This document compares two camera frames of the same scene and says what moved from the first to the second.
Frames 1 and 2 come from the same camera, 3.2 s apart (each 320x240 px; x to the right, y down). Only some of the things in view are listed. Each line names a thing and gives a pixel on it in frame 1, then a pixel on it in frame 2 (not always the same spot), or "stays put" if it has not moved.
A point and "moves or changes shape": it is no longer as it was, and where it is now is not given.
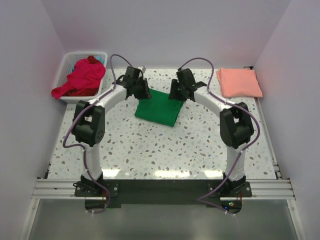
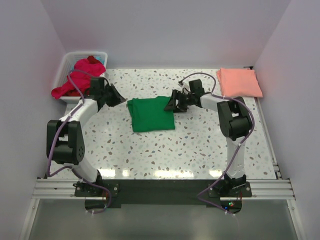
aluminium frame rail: x=64 y=189 stays put
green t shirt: x=159 y=109 moves or changes shape
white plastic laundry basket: x=67 y=65 stays put
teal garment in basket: x=101 y=58 stays put
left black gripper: x=146 y=94 → x=118 y=98
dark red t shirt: x=92 y=60 stays put
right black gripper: x=175 y=83 → x=176 y=95
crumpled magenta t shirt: x=84 y=81 stays put
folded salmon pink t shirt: x=238 y=82 stays put
